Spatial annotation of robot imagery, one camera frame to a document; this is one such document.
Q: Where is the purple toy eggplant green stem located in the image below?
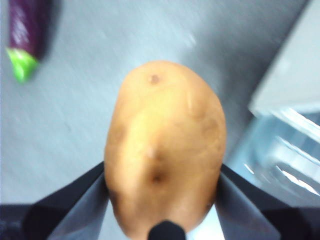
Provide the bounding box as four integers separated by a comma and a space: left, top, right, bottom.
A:
6, 0, 55, 83

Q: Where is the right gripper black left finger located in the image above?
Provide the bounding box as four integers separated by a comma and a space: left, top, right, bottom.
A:
0, 161, 111, 240

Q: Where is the cream Toshiba toaster oven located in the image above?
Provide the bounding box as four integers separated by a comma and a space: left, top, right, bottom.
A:
249, 0, 320, 118

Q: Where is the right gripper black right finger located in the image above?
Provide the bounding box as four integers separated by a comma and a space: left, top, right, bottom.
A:
214, 164, 320, 240

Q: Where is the oven door with glass window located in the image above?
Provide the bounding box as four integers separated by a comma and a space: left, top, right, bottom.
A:
232, 107, 320, 198

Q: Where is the brown potato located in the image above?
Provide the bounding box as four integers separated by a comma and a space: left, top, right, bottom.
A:
103, 59, 228, 238

